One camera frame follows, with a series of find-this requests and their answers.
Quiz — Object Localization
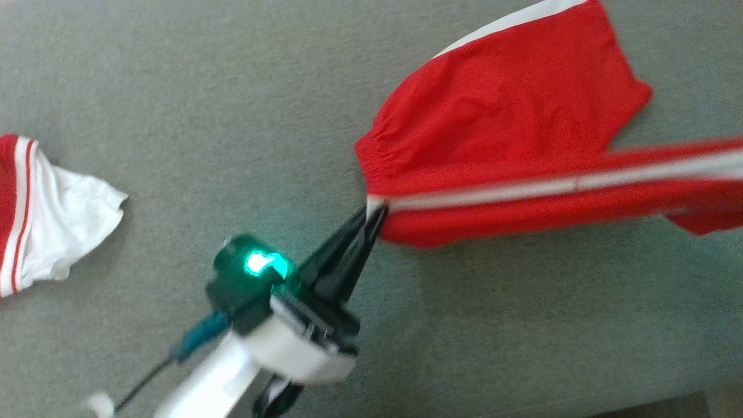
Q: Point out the red white basketball jersey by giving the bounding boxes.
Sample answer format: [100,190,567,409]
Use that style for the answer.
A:
[0,134,129,298]

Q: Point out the left arm cable blue plug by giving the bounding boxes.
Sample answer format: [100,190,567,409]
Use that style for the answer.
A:
[112,310,230,415]

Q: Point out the red shorts with white stripe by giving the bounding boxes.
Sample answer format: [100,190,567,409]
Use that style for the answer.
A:
[354,0,743,249]

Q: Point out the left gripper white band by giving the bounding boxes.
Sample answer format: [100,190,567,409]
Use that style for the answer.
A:
[237,204,389,384]

